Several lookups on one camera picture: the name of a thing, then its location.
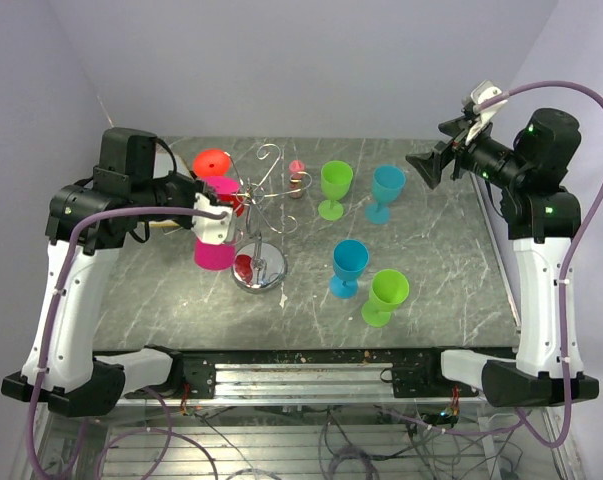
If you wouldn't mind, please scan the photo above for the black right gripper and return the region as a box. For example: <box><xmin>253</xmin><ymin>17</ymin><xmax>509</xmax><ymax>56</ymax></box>
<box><xmin>406</xmin><ymin>114</ymin><xmax>530</xmax><ymax>190</ymax></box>

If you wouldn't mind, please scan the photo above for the red wine glass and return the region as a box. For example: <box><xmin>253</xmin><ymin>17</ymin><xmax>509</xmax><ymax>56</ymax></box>
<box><xmin>192</xmin><ymin>149</ymin><xmax>245</xmax><ymax>217</ymax></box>

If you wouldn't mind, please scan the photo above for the magenta wine glass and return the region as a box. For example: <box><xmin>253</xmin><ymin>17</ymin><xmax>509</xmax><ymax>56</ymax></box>
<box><xmin>193</xmin><ymin>176</ymin><xmax>244</xmax><ymax>271</ymax></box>

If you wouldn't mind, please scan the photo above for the blue wine glass front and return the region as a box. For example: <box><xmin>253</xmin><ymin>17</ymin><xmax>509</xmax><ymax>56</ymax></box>
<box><xmin>329</xmin><ymin>239</ymin><xmax>370</xmax><ymax>299</ymax></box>

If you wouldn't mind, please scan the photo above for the blue wine glass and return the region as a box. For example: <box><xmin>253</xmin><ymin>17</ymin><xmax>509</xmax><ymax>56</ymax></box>
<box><xmin>365</xmin><ymin>165</ymin><xmax>406</xmax><ymax>225</ymax></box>
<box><xmin>329</xmin><ymin>239</ymin><xmax>370</xmax><ymax>299</ymax></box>

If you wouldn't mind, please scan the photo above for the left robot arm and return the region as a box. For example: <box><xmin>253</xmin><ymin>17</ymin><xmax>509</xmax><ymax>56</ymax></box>
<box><xmin>1</xmin><ymin>127</ymin><xmax>204</xmax><ymax>417</ymax></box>

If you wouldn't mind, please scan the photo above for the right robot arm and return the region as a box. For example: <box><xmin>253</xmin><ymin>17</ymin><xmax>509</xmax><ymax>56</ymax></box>
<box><xmin>406</xmin><ymin>108</ymin><xmax>600</xmax><ymax>407</ymax></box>

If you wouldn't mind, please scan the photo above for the blue wine glass back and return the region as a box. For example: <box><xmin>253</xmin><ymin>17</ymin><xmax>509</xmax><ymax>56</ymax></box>
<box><xmin>365</xmin><ymin>165</ymin><xmax>406</xmax><ymax>225</ymax></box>

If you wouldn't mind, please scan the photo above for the chrome wine glass rack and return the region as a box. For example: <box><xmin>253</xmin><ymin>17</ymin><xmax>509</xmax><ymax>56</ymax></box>
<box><xmin>231</xmin><ymin>143</ymin><xmax>313</xmax><ymax>294</ymax></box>

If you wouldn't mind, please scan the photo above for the green wine glass back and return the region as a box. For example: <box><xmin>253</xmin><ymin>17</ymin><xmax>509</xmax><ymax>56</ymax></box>
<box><xmin>318</xmin><ymin>160</ymin><xmax>354</xmax><ymax>221</ymax></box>

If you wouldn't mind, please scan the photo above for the green wine glass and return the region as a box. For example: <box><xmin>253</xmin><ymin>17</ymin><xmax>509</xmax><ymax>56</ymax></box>
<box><xmin>361</xmin><ymin>269</ymin><xmax>410</xmax><ymax>328</ymax></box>
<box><xmin>318</xmin><ymin>160</ymin><xmax>354</xmax><ymax>221</ymax></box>

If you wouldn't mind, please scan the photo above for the green wine glass front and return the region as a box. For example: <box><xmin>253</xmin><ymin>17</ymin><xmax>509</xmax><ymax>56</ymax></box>
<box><xmin>361</xmin><ymin>269</ymin><xmax>410</xmax><ymax>328</ymax></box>

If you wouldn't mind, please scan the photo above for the yellow-framed whiteboard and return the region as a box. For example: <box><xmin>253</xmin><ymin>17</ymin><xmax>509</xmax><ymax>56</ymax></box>
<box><xmin>150</xmin><ymin>151</ymin><xmax>192</xmax><ymax>235</ymax></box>

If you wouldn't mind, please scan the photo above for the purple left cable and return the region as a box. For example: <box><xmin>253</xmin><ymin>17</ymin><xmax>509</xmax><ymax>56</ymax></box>
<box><xmin>25</xmin><ymin>207</ymin><xmax>232</xmax><ymax>480</ymax></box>

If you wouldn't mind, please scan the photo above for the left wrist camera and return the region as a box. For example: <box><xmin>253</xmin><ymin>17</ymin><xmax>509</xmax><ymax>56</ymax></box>
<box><xmin>192</xmin><ymin>193</ymin><xmax>236</xmax><ymax>245</ymax></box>

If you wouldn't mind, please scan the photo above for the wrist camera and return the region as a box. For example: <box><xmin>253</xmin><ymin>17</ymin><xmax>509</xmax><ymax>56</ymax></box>
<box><xmin>192</xmin><ymin>193</ymin><xmax>236</xmax><ymax>245</ymax></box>
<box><xmin>463</xmin><ymin>80</ymin><xmax>510</xmax><ymax>145</ymax></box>

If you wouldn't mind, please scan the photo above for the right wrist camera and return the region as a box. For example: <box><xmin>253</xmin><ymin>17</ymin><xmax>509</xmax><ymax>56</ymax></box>
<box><xmin>463</xmin><ymin>80</ymin><xmax>510</xmax><ymax>145</ymax></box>

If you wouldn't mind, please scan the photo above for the aluminium mounting rail frame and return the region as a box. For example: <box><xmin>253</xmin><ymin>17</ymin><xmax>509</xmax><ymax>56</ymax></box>
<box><xmin>10</xmin><ymin>344</ymin><xmax>582</xmax><ymax>480</ymax></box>

